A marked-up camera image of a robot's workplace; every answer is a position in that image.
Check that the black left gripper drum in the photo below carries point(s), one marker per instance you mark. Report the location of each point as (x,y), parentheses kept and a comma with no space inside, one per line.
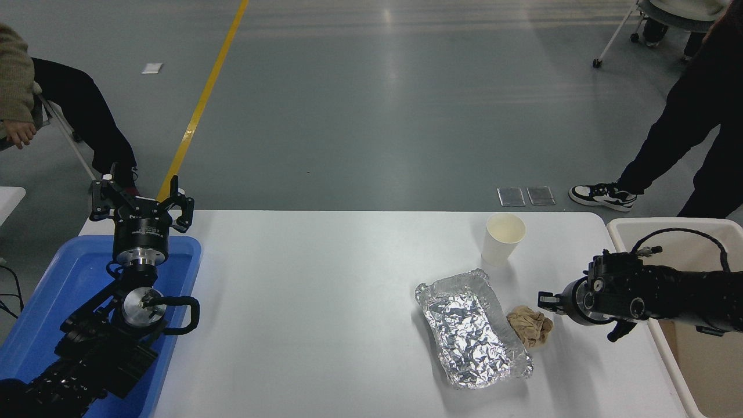
(142,231)

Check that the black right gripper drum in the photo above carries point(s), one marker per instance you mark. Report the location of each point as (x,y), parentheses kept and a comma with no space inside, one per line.
(572,301)

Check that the white paper cup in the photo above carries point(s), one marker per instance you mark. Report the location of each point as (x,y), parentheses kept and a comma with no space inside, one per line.
(500,247)

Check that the seated person's hand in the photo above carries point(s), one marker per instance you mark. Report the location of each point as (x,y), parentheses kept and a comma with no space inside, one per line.
(20,133)

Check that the crumpled tan paper ball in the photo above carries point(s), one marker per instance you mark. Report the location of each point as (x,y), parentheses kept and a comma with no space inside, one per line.
(529,326)

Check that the crumpled silver foil tray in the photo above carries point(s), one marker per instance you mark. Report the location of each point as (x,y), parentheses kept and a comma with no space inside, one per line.
(470,331)

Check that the blue plastic tray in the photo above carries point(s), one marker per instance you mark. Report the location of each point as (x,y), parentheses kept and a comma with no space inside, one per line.
(64,273)

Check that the seated person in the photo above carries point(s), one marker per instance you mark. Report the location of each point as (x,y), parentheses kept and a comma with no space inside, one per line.
(75,110)

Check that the clear floor plate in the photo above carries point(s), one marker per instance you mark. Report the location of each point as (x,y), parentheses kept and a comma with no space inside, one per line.
(511,197)
(541,195)

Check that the small white side table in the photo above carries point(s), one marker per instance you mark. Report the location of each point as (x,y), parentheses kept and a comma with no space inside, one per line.
(8,203)

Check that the metal-legged chair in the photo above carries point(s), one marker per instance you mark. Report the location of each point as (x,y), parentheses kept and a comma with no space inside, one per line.
(39,116)

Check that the white paper scrap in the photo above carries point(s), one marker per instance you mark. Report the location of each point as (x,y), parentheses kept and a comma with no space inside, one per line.
(152,68)

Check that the large pale plastic bin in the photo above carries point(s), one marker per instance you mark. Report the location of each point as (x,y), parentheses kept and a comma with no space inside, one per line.
(696,371)

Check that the standing person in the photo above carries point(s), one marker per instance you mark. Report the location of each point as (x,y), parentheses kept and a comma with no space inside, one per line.
(685,116)

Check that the white wheeled chair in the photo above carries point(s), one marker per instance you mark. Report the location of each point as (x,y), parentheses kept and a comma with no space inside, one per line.
(673,11)

